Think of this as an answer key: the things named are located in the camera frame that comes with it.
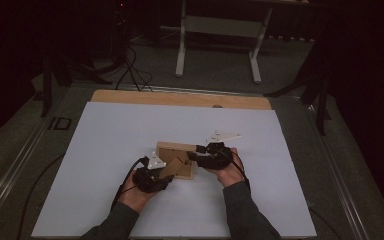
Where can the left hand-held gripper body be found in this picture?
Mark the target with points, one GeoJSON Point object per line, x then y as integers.
{"type": "Point", "coordinates": [148, 181]}

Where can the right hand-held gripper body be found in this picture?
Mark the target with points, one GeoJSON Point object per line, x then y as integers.
{"type": "Point", "coordinates": [216, 158]}

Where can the wooden picture frame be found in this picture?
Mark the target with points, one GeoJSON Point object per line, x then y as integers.
{"type": "Point", "coordinates": [175, 146]}

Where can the person's right hand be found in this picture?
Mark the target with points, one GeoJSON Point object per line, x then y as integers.
{"type": "Point", "coordinates": [228, 175]}

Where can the person's left hand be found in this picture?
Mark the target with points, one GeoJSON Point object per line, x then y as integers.
{"type": "Point", "coordinates": [135, 200]}

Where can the small round table grommet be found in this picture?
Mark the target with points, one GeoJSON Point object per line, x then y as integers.
{"type": "Point", "coordinates": [217, 106]}

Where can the white table mat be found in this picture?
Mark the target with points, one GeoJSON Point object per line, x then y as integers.
{"type": "Point", "coordinates": [113, 133]}

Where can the black floor socket plate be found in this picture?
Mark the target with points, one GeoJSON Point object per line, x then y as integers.
{"type": "Point", "coordinates": [60, 123]}

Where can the black metal stand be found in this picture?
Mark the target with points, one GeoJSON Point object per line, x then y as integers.
{"type": "Point", "coordinates": [320, 96]}

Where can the white metal stand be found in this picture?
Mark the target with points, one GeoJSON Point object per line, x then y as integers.
{"type": "Point", "coordinates": [220, 26]}

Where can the dark equipment rack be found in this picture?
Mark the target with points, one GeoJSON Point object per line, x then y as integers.
{"type": "Point", "coordinates": [120, 30]}

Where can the metal floor rail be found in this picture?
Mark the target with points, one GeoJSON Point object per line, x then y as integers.
{"type": "Point", "coordinates": [340, 176]}
{"type": "Point", "coordinates": [10, 176]}

